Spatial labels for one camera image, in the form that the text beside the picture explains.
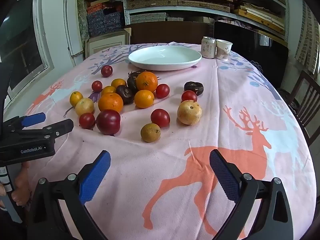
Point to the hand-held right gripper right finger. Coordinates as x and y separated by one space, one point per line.
225 177

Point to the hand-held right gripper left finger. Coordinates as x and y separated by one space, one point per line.
93 177

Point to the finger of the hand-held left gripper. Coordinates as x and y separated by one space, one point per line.
33 119
57 128

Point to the red cherry tomato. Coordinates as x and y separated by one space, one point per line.
162 90
189 96
97 86
160 117
86 120

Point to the small pale yellow fruit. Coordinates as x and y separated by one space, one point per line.
84 106

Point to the yellow-orange round fruit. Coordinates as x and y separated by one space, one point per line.
76 98

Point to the large dark red plum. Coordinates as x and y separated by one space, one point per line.
108 122

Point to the large orange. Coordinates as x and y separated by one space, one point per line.
110 102
146 81

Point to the small orange kumquat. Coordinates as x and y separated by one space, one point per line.
118 82
108 89

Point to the small brown longan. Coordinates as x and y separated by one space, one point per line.
150 132

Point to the large pale yellow fruit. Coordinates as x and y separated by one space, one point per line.
189 112

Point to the dark brown water chestnut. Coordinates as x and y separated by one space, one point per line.
131 83
193 88
125 94
133 73

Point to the white round plate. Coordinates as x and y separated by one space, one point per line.
165 57

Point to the person's left hand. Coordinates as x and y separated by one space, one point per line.
22 188

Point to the pink deer-print tablecloth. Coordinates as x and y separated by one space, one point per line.
155 170

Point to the small dark red plum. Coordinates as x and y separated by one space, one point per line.
106 71

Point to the white framed window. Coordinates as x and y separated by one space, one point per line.
22 42

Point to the medium orange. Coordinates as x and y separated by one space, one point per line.
144 98

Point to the white narrow panel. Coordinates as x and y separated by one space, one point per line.
71 30

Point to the green marbled board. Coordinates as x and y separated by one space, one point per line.
82 20

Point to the dark wooden chair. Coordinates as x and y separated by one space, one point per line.
303 97

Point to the stack of blue patterned boxes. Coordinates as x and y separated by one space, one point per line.
102 20

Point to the white paper cup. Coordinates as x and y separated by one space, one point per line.
224 50

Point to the pale pink drink can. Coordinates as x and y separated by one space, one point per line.
208 48

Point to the black glossy panel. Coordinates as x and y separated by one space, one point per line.
250 45

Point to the dark brown wooden board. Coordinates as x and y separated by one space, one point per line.
170 33

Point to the checkered curtain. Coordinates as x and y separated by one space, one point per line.
308 37

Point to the stack of flat wooden boxes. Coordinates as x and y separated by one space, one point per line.
260 16

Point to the white metal shelf unit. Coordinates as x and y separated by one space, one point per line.
175 9

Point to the beige picture frame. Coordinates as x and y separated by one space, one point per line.
107 42

